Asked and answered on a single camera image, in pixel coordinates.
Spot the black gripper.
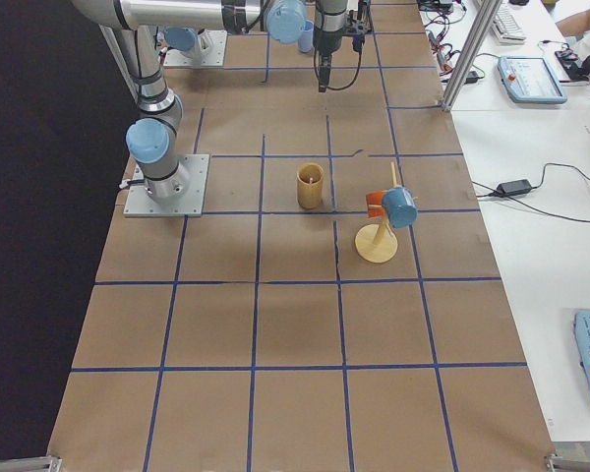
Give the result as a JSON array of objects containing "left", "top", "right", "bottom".
[{"left": 313, "top": 0, "right": 347, "bottom": 92}]

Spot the light blue cup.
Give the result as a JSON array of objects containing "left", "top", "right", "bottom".
[{"left": 297, "top": 20, "right": 315, "bottom": 54}]

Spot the bamboo chopstick holder cup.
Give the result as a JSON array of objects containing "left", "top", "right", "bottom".
[{"left": 297, "top": 162, "right": 324, "bottom": 209}]

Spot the orange cup on stand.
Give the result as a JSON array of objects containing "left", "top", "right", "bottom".
[{"left": 366, "top": 190, "right": 386, "bottom": 218}]

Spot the blue cup on stand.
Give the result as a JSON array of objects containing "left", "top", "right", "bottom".
[{"left": 382, "top": 187, "right": 418, "bottom": 228}]

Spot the wooden cup tree stand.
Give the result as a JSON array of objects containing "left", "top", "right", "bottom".
[{"left": 355, "top": 161, "right": 403, "bottom": 264}]

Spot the white keyboard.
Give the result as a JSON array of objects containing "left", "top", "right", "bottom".
[{"left": 492, "top": 2, "right": 527, "bottom": 44}]

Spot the black power adapter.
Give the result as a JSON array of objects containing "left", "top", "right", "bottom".
[{"left": 495, "top": 179, "right": 534, "bottom": 198}]

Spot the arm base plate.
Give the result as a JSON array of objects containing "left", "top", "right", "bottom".
[
  {"left": 123, "top": 154, "right": 210, "bottom": 217},
  {"left": 163, "top": 28, "right": 227, "bottom": 69}
]

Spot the aluminium frame post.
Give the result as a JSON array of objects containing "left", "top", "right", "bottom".
[{"left": 441, "top": 0, "right": 501, "bottom": 111}]

